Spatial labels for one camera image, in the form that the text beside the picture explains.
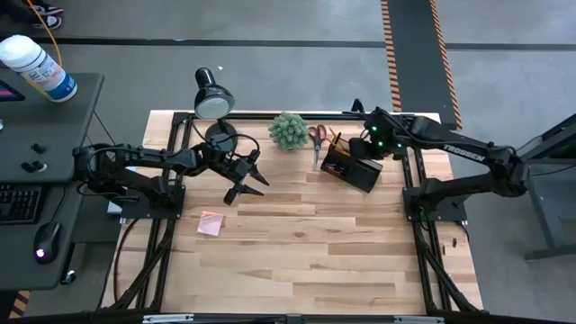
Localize yellow cable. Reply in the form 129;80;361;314
24;0;64;98

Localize black keyboard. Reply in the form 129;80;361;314
0;182;45;226

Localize black mat orange striped edges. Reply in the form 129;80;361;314
380;0;464;131

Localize green artificial potted plant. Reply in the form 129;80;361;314
267;112;311;151

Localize person's shoe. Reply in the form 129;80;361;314
31;15;63;31
31;2;65;17

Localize pink sticky note pad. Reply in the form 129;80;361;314
196;210;225;238

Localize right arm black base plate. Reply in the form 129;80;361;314
402;185;469;222

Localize black aluminium table frame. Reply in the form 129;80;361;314
96;110;487;319

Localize black mesh desk organizer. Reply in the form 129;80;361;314
319;133;384;194

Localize white wipes canister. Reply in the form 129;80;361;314
0;34;78;104

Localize screen with pink display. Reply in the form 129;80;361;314
0;79;26;103

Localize black desk lamp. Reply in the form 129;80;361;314
193;66;239;154

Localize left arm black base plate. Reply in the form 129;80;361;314
119;184;186;221

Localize black metal table stand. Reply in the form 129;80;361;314
494;112;576;262

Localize black side desk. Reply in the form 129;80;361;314
0;71;122;292

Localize black computer mouse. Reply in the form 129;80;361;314
32;220;63;266

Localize red-handled scissors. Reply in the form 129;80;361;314
308;123;329;171

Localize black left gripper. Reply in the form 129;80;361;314
202;146;270;206

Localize black cable loop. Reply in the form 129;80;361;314
112;218;140;303

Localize silver metal bracket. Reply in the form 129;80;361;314
393;316;445;324
142;313;194;324

